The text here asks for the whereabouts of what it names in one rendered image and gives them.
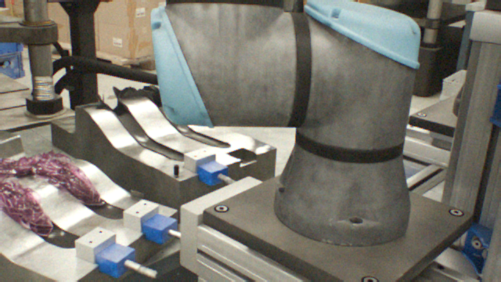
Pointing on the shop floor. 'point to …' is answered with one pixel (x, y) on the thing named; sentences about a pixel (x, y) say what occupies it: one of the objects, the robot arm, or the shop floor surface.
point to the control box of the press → (81, 47)
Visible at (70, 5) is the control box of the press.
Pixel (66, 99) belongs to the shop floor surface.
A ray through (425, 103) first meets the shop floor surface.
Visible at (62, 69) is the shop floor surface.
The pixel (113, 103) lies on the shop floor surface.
